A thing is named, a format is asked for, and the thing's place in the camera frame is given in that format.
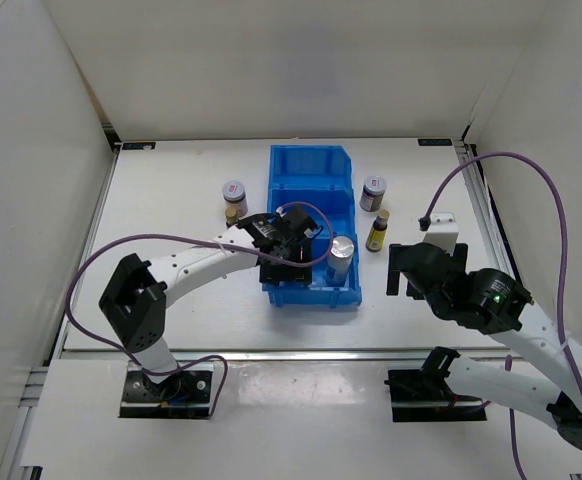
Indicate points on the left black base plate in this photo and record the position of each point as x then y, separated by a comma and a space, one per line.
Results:
186, 396

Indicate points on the left white-lid spice jar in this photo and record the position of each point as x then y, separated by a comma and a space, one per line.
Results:
234, 195

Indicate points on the silver-top white canister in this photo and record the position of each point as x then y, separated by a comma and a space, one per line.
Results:
339, 260

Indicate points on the left aluminium rail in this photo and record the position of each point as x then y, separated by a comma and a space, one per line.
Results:
57, 346

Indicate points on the small yellow-label bottle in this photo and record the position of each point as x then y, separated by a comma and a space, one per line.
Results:
231, 217
376, 236

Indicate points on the white-lid spice jar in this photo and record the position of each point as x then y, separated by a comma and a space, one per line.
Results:
234, 195
373, 190

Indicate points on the right small yellow-label bottle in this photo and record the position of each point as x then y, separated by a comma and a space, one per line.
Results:
376, 236

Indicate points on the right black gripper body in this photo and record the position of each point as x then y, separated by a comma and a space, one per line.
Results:
411, 292

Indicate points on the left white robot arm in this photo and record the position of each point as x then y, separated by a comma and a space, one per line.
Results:
139, 292

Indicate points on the blue three-compartment plastic bin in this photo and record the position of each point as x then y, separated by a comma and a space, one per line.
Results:
320, 175

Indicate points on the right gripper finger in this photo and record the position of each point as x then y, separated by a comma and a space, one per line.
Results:
399, 261
460, 255

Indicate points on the right white-lid spice jar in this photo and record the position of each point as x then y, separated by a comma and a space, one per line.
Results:
373, 190

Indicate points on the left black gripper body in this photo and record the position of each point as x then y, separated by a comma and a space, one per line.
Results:
294, 254

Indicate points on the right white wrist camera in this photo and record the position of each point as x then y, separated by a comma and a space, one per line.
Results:
440, 230

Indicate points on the left small yellow-label bottle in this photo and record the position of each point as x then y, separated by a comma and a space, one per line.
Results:
231, 217

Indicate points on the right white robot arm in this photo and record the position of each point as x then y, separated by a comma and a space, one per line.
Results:
494, 304

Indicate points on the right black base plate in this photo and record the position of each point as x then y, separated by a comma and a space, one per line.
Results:
415, 398

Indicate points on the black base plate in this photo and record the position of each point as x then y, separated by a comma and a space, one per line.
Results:
415, 398
186, 396

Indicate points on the right black corner label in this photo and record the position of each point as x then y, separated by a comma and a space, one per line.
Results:
434, 142

